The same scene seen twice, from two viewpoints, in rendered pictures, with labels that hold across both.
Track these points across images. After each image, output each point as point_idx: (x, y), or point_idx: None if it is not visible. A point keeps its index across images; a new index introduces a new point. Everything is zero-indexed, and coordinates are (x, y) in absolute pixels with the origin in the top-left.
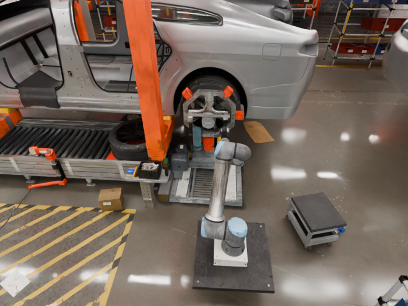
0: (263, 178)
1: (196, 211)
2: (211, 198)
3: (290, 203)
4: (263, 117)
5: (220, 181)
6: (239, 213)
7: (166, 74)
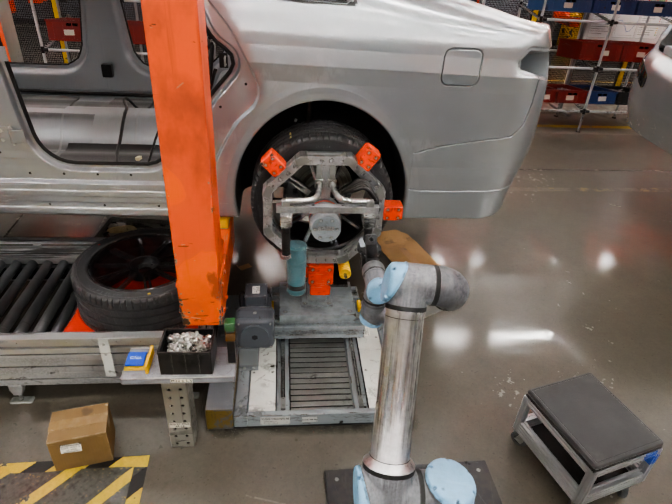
0: (439, 352)
1: (303, 445)
2: (381, 414)
3: (525, 405)
4: (439, 214)
5: (405, 366)
6: None
7: (219, 119)
